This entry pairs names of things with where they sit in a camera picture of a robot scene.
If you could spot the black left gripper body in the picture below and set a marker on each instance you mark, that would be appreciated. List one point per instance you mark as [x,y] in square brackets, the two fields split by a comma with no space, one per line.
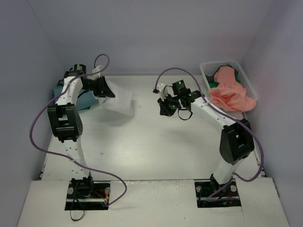
[101,85]

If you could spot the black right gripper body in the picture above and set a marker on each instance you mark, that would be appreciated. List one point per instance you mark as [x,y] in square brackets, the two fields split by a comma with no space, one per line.
[166,108]

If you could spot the grey-blue t shirt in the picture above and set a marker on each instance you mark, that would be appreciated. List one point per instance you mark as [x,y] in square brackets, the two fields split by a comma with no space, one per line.
[84,102]

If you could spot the white t shirt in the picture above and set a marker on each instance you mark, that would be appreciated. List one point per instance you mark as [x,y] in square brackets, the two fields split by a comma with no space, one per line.
[121,103]

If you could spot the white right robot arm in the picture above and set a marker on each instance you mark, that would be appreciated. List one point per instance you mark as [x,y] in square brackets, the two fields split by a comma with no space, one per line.
[236,143]

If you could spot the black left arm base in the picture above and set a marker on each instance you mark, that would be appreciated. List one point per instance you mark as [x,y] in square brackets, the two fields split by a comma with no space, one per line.
[82,199]

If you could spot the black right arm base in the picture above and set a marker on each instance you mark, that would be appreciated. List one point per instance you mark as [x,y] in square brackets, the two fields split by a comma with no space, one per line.
[208,195]

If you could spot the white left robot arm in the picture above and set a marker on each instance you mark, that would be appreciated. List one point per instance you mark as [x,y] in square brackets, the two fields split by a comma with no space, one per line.
[66,123]

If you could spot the pink t shirt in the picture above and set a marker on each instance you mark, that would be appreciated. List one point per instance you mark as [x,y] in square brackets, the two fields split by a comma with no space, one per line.
[230,95]

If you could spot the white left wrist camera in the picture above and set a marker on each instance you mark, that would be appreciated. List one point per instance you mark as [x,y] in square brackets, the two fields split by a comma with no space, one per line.
[96,72]

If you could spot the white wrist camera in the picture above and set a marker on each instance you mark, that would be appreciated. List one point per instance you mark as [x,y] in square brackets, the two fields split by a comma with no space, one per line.
[162,90]
[96,72]

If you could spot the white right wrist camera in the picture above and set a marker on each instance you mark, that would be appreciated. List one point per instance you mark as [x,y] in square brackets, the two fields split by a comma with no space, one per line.
[162,90]

